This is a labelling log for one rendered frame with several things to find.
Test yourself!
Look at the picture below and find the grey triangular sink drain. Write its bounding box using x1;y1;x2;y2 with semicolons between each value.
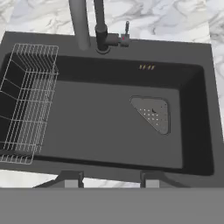
129;95;171;136

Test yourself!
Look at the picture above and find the black kitchen sink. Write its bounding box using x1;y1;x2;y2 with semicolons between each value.
0;31;224;189

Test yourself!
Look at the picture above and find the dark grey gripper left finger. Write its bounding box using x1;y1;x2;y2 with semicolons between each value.
34;171;85;189

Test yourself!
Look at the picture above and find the white wire sink basket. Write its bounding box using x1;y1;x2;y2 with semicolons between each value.
0;43;60;165

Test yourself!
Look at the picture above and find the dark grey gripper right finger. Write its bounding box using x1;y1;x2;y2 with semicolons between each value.
139;170;191;189

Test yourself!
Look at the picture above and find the black sink tap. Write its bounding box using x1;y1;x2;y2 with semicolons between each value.
68;0;131;54

